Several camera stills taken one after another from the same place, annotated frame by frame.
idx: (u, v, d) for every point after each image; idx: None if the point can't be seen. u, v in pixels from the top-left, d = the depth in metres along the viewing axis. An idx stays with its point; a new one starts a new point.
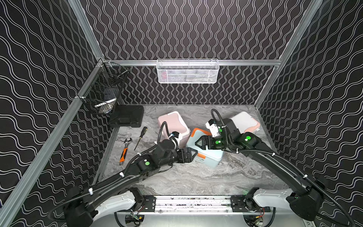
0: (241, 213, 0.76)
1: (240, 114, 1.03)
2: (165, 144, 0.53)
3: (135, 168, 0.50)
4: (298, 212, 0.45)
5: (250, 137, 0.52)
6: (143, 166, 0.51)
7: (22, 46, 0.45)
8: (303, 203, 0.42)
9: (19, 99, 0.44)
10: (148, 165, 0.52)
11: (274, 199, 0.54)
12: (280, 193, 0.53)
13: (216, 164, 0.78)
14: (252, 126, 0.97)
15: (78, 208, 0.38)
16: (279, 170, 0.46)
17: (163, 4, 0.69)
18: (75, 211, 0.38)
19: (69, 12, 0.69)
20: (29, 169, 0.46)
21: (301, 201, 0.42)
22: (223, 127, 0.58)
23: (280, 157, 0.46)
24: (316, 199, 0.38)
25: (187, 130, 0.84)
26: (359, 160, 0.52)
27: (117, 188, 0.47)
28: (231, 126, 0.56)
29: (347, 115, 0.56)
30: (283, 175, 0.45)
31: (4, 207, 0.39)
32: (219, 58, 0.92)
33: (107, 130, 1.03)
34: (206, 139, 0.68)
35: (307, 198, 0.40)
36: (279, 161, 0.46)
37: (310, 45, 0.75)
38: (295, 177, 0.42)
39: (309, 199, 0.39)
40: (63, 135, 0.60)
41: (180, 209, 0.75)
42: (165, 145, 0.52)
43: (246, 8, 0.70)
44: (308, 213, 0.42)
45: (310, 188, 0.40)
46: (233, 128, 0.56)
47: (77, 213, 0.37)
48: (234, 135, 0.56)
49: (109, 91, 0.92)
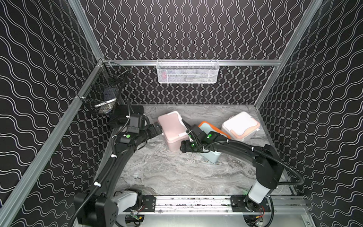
0: (241, 213, 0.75)
1: (239, 114, 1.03)
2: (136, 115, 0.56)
3: (121, 145, 0.49)
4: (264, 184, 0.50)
5: (211, 135, 0.63)
6: (126, 139, 0.51)
7: (22, 46, 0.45)
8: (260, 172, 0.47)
9: (19, 100, 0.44)
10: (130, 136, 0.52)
11: (258, 187, 0.57)
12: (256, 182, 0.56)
13: (215, 160, 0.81)
14: (252, 126, 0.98)
15: (98, 200, 0.37)
16: (234, 151, 0.54)
17: (163, 4, 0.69)
18: (99, 204, 0.37)
19: (69, 12, 0.69)
20: (29, 169, 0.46)
21: (262, 172, 0.47)
22: (190, 132, 0.68)
23: (232, 141, 0.56)
24: (263, 164, 0.44)
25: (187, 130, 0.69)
26: (359, 160, 0.52)
27: (118, 168, 0.46)
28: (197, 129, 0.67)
29: (347, 115, 0.56)
30: (237, 154, 0.54)
31: (4, 208, 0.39)
32: (219, 58, 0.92)
33: (107, 130, 1.03)
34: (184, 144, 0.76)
35: (259, 166, 0.46)
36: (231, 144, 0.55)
37: (310, 45, 0.75)
38: (246, 152, 0.50)
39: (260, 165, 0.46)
40: (63, 134, 0.60)
41: (180, 209, 0.75)
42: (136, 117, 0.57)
43: (246, 8, 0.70)
44: (270, 178, 0.46)
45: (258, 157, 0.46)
46: (199, 131, 0.67)
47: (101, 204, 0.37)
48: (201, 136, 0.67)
49: (109, 91, 0.92)
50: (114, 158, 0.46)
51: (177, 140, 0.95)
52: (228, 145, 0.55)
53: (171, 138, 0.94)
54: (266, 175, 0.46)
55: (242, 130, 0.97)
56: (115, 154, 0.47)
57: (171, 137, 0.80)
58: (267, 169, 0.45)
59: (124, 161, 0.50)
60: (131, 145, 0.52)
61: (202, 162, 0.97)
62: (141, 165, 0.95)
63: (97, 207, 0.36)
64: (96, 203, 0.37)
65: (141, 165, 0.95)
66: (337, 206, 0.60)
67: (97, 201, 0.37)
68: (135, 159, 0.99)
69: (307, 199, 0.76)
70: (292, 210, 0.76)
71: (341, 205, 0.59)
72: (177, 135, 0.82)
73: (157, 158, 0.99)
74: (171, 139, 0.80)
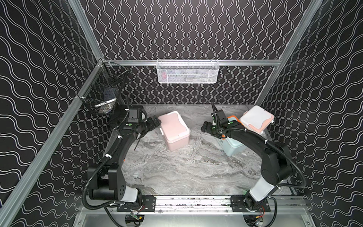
0: (241, 213, 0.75)
1: (252, 109, 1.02)
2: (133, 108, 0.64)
3: (125, 130, 0.56)
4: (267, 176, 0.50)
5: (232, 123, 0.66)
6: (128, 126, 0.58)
7: (22, 46, 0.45)
8: (266, 164, 0.49)
9: (19, 100, 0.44)
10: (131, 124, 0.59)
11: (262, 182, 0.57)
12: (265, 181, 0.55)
13: (230, 152, 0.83)
14: (267, 119, 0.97)
15: (110, 169, 0.41)
16: (247, 140, 0.57)
17: (163, 4, 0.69)
18: (110, 172, 0.41)
19: (69, 12, 0.69)
20: (29, 169, 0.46)
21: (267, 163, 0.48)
22: (215, 115, 0.73)
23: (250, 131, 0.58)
24: (270, 157, 0.46)
25: (187, 130, 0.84)
26: (359, 160, 0.52)
27: (124, 147, 0.52)
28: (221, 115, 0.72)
29: (347, 115, 0.56)
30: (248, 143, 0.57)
31: (4, 208, 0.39)
32: (219, 58, 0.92)
33: (107, 130, 1.03)
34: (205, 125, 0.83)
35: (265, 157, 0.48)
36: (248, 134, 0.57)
37: (310, 45, 0.75)
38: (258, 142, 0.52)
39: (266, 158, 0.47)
40: (63, 134, 0.60)
41: (180, 209, 0.75)
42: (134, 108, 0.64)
43: (246, 8, 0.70)
44: (272, 172, 0.47)
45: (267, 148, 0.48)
46: (223, 116, 0.72)
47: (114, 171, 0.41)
48: (222, 121, 0.72)
49: (109, 91, 0.92)
50: (120, 139, 0.52)
51: (177, 140, 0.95)
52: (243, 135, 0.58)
53: (170, 138, 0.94)
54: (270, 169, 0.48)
55: (258, 125, 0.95)
56: (121, 135, 0.53)
57: (170, 138, 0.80)
58: (272, 163, 0.46)
59: (129, 144, 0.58)
60: (133, 130, 0.59)
61: (202, 162, 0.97)
62: (141, 165, 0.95)
63: (109, 175, 0.41)
64: (109, 171, 0.41)
65: (141, 165, 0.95)
66: (337, 206, 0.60)
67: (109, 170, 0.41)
68: (135, 159, 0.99)
69: (307, 199, 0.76)
70: (292, 210, 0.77)
71: (341, 205, 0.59)
72: (177, 135, 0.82)
73: (157, 158, 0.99)
74: (170, 139, 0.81)
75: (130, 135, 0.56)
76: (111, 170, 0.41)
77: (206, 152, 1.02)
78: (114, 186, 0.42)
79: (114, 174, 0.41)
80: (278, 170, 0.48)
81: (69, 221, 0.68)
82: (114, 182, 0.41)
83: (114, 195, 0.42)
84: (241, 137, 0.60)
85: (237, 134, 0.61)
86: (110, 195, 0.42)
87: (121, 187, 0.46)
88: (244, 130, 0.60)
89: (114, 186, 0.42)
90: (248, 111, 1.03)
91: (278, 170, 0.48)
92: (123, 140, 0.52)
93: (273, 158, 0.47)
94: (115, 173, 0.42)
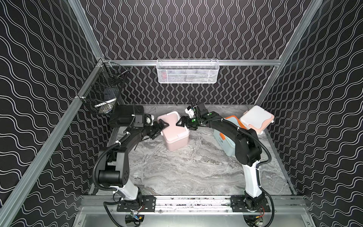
0: (241, 213, 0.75)
1: (252, 109, 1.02)
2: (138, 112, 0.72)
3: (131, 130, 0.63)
4: (239, 157, 0.59)
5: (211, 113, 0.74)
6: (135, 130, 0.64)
7: (22, 46, 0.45)
8: (238, 148, 0.57)
9: (19, 99, 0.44)
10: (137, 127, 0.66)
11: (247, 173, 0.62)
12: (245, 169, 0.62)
13: (231, 153, 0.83)
14: (267, 119, 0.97)
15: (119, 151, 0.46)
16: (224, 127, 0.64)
17: (163, 4, 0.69)
18: (119, 152, 0.46)
19: (69, 12, 0.69)
20: (29, 169, 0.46)
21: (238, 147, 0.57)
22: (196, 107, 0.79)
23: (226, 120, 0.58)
24: (241, 142, 0.55)
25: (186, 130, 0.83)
26: (359, 160, 0.52)
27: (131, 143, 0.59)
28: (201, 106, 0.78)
29: (347, 116, 0.56)
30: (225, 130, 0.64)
31: (4, 207, 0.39)
32: (219, 58, 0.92)
33: (107, 130, 1.03)
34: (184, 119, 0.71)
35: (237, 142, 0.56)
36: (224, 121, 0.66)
37: (310, 45, 0.75)
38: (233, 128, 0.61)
39: (238, 142, 0.55)
40: (63, 134, 0.60)
41: (180, 210, 0.75)
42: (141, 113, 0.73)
43: (246, 8, 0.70)
44: (243, 154, 0.56)
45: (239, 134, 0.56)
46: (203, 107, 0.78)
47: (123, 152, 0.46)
48: (202, 112, 0.78)
49: (109, 91, 0.92)
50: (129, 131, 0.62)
51: (177, 141, 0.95)
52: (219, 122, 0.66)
53: (169, 138, 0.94)
54: (242, 152, 0.56)
55: (258, 125, 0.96)
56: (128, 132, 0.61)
57: (170, 138, 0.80)
58: (244, 147, 0.55)
59: (137, 140, 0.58)
60: (140, 130, 0.68)
61: (202, 162, 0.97)
62: (141, 165, 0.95)
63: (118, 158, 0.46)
64: (118, 152, 0.46)
65: (141, 165, 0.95)
66: (337, 206, 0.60)
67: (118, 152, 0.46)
68: (135, 159, 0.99)
69: (307, 199, 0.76)
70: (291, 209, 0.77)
71: (341, 205, 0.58)
72: (177, 135, 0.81)
73: (157, 158, 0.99)
74: (169, 139, 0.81)
75: (138, 130, 0.65)
76: (120, 152, 0.46)
77: (206, 151, 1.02)
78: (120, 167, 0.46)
79: (122, 156, 0.46)
80: (249, 152, 0.57)
81: (69, 221, 0.68)
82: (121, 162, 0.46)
83: (118, 180, 0.45)
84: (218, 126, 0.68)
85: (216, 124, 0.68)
86: (115, 178, 0.45)
87: (125, 173, 0.49)
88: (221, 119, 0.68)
89: (120, 168, 0.45)
90: (248, 111, 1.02)
91: (248, 152, 0.56)
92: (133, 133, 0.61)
93: (244, 142, 0.55)
94: (123, 154, 0.47)
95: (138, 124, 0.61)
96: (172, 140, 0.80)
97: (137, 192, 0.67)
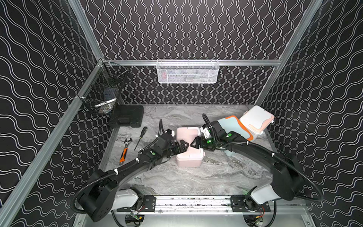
0: (241, 213, 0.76)
1: (251, 109, 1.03)
2: (164, 136, 0.63)
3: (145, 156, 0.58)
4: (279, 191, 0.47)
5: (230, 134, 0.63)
6: (151, 155, 0.60)
7: (22, 46, 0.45)
8: (278, 180, 0.45)
9: (19, 100, 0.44)
10: (155, 155, 0.61)
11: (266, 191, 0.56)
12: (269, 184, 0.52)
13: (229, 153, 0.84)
14: (267, 119, 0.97)
15: (107, 185, 0.41)
16: (253, 154, 0.52)
17: (163, 4, 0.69)
18: (105, 188, 0.40)
19: (69, 13, 0.69)
20: (29, 169, 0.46)
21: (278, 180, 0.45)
22: (211, 128, 0.69)
23: (254, 143, 0.55)
24: (283, 172, 0.43)
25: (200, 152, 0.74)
26: (359, 160, 0.52)
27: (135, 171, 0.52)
28: (217, 126, 0.68)
29: (347, 116, 0.56)
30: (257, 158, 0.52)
31: (4, 207, 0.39)
32: (219, 58, 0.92)
33: (107, 130, 1.03)
34: (198, 140, 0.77)
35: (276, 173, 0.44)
36: (253, 147, 0.53)
37: (310, 45, 0.75)
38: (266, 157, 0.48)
39: (278, 173, 0.44)
40: (62, 135, 0.60)
41: (180, 210, 0.75)
42: (164, 137, 0.62)
43: (246, 8, 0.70)
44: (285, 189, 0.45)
45: (277, 164, 0.44)
46: (219, 127, 0.68)
47: (108, 189, 0.40)
48: (219, 134, 0.68)
49: (109, 91, 0.92)
50: (137, 161, 0.54)
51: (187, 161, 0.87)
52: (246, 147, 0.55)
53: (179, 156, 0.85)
54: (283, 185, 0.44)
55: (257, 125, 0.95)
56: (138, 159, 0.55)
57: (180, 155, 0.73)
58: (286, 179, 0.43)
59: (142, 170, 0.56)
60: (151, 160, 0.58)
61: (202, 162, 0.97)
62: None
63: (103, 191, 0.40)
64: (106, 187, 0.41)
65: None
66: (337, 206, 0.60)
67: (106, 186, 0.41)
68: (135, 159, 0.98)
69: (307, 199, 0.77)
70: (291, 209, 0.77)
71: (341, 205, 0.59)
72: (188, 155, 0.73)
73: None
74: (180, 157, 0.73)
75: (148, 161, 0.56)
76: (107, 188, 0.40)
77: (206, 152, 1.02)
78: (99, 202, 0.40)
79: (106, 193, 0.40)
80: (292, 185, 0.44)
81: (69, 221, 0.68)
82: (100, 199, 0.40)
83: (93, 213, 0.40)
84: (244, 150, 0.56)
85: (238, 147, 0.57)
86: (90, 210, 0.40)
87: (105, 208, 0.43)
88: (246, 143, 0.56)
89: (99, 204, 0.40)
90: (247, 111, 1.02)
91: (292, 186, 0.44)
92: (138, 164, 0.53)
93: (286, 172, 0.44)
94: (108, 192, 0.40)
95: (157, 150, 0.65)
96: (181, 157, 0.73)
97: (136, 198, 0.64)
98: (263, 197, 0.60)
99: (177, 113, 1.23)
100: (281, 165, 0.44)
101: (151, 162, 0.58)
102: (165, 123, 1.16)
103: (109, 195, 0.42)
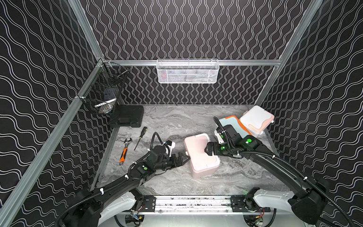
0: (241, 213, 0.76)
1: (252, 109, 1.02)
2: (156, 150, 0.60)
3: (137, 172, 0.57)
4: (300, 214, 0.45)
5: (250, 140, 0.53)
6: (143, 170, 0.58)
7: (22, 46, 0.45)
8: (306, 206, 0.41)
9: (19, 99, 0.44)
10: (147, 170, 0.59)
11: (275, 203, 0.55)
12: (280, 195, 0.53)
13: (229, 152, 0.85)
14: (267, 119, 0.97)
15: (91, 206, 0.40)
16: (278, 171, 0.46)
17: (163, 4, 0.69)
18: (88, 209, 0.40)
19: (69, 13, 0.69)
20: (29, 169, 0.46)
21: (302, 204, 0.42)
22: (223, 133, 0.61)
23: (280, 159, 0.47)
24: (317, 201, 0.38)
25: (217, 161, 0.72)
26: (359, 160, 0.52)
27: (123, 190, 0.51)
28: (231, 131, 0.59)
29: (347, 115, 0.56)
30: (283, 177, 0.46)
31: (4, 207, 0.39)
32: (219, 58, 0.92)
33: (107, 130, 1.03)
34: (211, 145, 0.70)
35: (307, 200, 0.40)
36: (277, 162, 0.47)
37: (310, 45, 0.75)
38: (295, 179, 0.43)
39: (310, 202, 0.39)
40: (62, 135, 0.60)
41: (180, 210, 0.75)
42: (156, 151, 0.60)
43: (246, 8, 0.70)
44: (308, 215, 0.42)
45: (310, 190, 0.40)
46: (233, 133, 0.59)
47: (91, 211, 0.39)
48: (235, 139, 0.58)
49: (109, 91, 0.92)
50: (125, 178, 0.52)
51: (204, 170, 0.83)
52: (271, 162, 0.47)
53: (197, 168, 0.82)
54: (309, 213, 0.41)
55: (258, 125, 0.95)
56: (127, 175, 0.54)
57: (197, 167, 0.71)
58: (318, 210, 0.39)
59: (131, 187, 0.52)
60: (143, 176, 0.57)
61: None
62: None
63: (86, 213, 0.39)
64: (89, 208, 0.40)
65: None
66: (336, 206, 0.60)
67: (90, 207, 0.40)
68: (135, 159, 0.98)
69: None
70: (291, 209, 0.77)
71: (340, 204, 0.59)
72: (206, 164, 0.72)
73: None
74: (197, 169, 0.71)
75: (138, 177, 0.55)
76: (90, 209, 0.40)
77: None
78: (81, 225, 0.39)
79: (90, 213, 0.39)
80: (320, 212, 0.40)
81: None
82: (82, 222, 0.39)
83: None
84: (269, 167, 0.49)
85: (263, 161, 0.50)
86: None
87: None
88: (272, 156, 0.48)
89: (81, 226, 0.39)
90: (248, 111, 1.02)
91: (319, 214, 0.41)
92: (127, 181, 0.52)
93: (319, 201, 0.38)
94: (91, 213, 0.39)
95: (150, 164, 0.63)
96: (200, 169, 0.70)
97: (134, 201, 0.63)
98: (268, 203, 0.58)
99: (177, 113, 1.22)
100: (315, 192, 0.39)
101: (142, 178, 0.57)
102: (165, 123, 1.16)
103: (92, 217, 0.40)
